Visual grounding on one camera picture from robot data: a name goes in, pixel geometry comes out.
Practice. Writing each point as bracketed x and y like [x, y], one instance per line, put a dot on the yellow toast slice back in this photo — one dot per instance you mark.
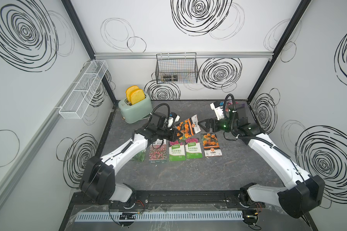
[129, 91]

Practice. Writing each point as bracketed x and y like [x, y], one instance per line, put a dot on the pink flower field seed packet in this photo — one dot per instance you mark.
[158, 152]

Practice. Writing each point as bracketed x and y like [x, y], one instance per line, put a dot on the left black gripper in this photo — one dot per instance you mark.
[173, 133]

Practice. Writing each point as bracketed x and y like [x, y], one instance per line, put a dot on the orange marigold seed packet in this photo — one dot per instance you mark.
[188, 128]
[210, 145]

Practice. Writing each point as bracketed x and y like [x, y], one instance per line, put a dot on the green leafy seed packet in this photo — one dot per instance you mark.
[140, 157]

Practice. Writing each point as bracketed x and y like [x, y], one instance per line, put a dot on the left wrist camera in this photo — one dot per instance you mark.
[173, 118]

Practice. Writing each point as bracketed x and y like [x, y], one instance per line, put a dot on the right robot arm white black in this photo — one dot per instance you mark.
[301, 191]

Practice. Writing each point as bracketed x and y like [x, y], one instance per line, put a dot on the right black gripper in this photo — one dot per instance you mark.
[209, 123]

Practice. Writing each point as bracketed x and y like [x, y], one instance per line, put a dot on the yellow toast slice front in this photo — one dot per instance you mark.
[136, 96]

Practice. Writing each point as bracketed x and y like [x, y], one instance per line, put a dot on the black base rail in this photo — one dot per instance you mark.
[146, 199]

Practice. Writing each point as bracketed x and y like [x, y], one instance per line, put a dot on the white wire wall shelf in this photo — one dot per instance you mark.
[87, 92]

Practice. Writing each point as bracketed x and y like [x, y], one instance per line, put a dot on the yellow toast slice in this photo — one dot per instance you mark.
[136, 96]
[129, 91]

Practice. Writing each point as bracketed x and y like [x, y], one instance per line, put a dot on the black wire wall basket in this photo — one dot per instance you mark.
[184, 65]

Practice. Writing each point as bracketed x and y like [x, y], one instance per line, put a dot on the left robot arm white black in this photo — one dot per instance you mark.
[98, 179]

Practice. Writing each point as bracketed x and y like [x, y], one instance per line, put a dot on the white slotted cable duct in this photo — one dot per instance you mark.
[159, 216]

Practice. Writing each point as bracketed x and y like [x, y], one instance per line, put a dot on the dark object in basket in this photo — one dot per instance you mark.
[169, 78]

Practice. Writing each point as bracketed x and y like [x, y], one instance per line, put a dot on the green white impatiens seed packet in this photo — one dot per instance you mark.
[176, 151]

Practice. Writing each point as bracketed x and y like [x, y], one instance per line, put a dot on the mint green toaster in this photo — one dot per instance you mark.
[133, 113]

